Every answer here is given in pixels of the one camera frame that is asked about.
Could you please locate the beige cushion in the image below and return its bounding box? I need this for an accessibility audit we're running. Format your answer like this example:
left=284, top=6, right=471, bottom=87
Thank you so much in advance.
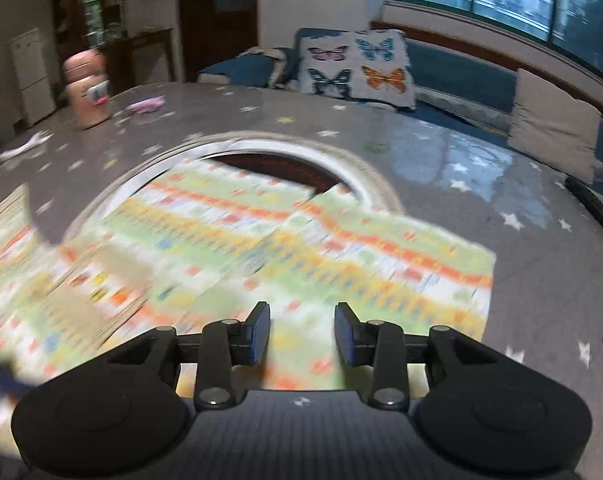
left=507, top=70, right=601, bottom=184

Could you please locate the butterfly print pillow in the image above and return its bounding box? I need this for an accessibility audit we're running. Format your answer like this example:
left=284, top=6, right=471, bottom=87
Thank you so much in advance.
left=297, top=29, right=415, bottom=110

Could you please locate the white crumpled tissue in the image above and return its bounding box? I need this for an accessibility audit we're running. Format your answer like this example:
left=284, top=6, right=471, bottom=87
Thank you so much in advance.
left=0, top=130, right=53, bottom=162

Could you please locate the white refrigerator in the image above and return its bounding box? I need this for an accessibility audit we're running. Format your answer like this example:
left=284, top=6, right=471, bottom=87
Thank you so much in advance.
left=10, top=28, right=55, bottom=127

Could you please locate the small pink toy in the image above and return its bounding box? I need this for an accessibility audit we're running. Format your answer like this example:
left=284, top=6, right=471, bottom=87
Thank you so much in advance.
left=126, top=96, right=166, bottom=115

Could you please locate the pink cartoon water bottle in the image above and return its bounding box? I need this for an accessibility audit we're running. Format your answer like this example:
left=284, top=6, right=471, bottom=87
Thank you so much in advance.
left=63, top=49, right=110, bottom=130

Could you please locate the black round induction cooktop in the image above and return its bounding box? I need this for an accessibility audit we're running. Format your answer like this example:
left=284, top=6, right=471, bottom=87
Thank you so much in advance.
left=213, top=153, right=344, bottom=194

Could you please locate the blue sofa bench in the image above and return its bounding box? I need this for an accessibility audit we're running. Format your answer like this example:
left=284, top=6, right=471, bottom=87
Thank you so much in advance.
left=195, top=27, right=603, bottom=208

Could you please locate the colourful patterned child's jacket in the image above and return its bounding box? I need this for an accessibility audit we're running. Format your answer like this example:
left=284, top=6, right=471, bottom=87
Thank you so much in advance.
left=0, top=159, right=495, bottom=390

